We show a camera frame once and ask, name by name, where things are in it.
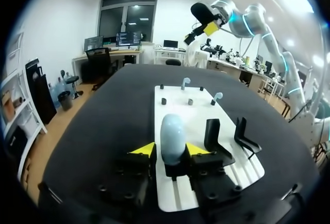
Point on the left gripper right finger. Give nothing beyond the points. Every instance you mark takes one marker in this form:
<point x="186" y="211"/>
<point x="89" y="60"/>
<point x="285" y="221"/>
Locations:
<point x="208" y="175"/>

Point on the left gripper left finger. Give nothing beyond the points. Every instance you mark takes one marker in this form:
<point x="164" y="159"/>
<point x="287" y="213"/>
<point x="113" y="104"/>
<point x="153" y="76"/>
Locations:
<point x="136" y="172"/>

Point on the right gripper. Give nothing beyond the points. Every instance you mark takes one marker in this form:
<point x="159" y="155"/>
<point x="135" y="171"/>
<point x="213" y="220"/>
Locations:
<point x="202" y="11"/>

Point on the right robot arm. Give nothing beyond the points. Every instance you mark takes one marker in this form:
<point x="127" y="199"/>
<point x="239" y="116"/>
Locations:
<point x="247" y="24"/>

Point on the pale blue earbud case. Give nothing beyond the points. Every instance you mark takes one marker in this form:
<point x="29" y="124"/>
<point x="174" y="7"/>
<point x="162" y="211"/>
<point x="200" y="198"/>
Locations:
<point x="172" y="136"/>

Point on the pale blue earbud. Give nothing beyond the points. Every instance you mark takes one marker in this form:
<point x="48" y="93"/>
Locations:
<point x="185" y="82"/>
<point x="217" y="96"/>

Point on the white plate with black stands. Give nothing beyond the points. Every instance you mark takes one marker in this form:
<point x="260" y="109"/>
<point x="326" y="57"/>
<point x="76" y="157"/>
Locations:
<point x="178" y="108"/>

